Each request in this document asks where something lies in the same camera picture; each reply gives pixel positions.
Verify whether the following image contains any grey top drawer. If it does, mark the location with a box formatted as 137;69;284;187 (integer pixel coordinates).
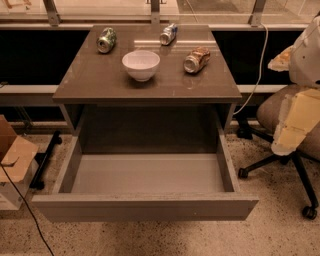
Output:
32;118;258;222

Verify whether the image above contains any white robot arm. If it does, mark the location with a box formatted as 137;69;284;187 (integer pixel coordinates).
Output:
268;16;320;156

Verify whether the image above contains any grey drawer cabinet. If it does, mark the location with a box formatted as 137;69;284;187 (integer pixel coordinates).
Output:
52;23;243;155

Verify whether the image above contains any brown office chair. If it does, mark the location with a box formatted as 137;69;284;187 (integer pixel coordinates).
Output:
237;84;320;220

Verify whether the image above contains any brown orange soda can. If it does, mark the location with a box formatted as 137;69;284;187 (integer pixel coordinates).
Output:
183;47;211;74

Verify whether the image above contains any white ceramic bowl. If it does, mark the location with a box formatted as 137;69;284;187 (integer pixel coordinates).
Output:
122;50;160;82

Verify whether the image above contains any green soda can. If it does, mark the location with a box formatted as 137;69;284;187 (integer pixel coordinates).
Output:
96;27;117;54

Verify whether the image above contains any black metal floor stand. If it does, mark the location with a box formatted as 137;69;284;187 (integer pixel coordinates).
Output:
29;130;62;190

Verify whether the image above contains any cardboard box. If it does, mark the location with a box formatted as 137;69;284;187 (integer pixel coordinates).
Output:
0;115;38;210

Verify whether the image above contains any white hanging cable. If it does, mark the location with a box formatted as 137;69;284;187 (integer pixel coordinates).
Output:
232;23;270;117

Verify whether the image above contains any black floor cable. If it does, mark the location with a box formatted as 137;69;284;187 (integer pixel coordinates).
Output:
0;163;55;256

